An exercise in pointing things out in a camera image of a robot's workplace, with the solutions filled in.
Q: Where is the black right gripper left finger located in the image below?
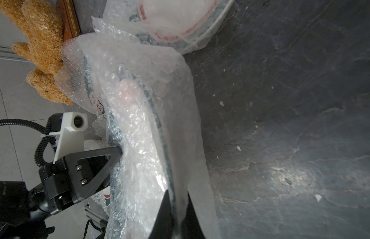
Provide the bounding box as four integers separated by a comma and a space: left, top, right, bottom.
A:
148, 190, 174, 239

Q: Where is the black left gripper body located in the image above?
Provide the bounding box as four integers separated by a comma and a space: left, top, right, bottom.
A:
38, 153, 111, 214

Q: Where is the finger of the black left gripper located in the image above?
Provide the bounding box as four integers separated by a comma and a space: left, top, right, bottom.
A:
68, 146, 123, 203

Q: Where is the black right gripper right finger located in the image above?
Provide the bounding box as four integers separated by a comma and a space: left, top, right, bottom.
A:
180, 193, 206, 239

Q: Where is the large bubble wrap sheet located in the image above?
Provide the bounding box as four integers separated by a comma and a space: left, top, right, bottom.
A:
56, 18, 221, 239

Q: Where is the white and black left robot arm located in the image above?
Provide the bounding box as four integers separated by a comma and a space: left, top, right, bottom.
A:
0, 146, 123, 239

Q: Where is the bubble wrapped plate back right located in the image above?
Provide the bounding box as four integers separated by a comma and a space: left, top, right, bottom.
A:
93, 1, 234, 55

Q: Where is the brown wooden block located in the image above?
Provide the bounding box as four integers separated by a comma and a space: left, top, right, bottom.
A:
55, 0, 81, 42

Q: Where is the brown teddy bear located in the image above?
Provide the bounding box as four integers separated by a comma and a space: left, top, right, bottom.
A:
0, 1, 73, 106

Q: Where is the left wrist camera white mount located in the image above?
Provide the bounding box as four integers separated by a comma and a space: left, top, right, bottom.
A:
43, 112, 88, 163

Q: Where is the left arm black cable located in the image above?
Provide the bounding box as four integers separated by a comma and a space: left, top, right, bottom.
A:
0, 119, 59, 168

